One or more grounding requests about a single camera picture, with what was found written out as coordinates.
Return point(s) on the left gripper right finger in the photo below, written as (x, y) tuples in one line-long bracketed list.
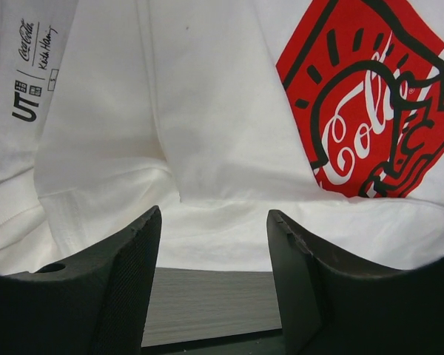
[(333, 302)]

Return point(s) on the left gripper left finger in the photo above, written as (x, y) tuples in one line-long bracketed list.
[(93, 302)]

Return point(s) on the white Coca-Cola t-shirt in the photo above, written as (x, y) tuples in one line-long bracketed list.
[(218, 112)]

